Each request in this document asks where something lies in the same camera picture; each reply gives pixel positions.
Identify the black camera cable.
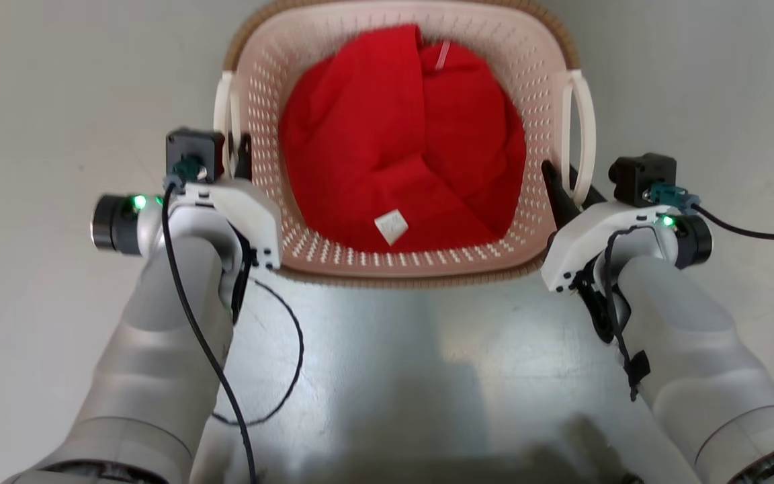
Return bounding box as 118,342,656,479
161,156,258,484
648,183,774,241

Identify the red garment with white label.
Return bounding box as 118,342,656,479
279,24,527,254

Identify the pink perforated plastic laundry basket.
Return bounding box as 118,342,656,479
214,0,597,290

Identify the black left camera cable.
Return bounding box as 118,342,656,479
161,156,258,484

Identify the black right camera cable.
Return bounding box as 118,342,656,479
648,183,774,241

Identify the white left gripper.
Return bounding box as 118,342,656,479
171,133,284,271

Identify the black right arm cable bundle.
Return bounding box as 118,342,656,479
572,226,652,403

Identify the thin black looping cable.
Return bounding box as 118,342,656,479
211,277,305,427

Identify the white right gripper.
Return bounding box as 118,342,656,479
540,160,671,294

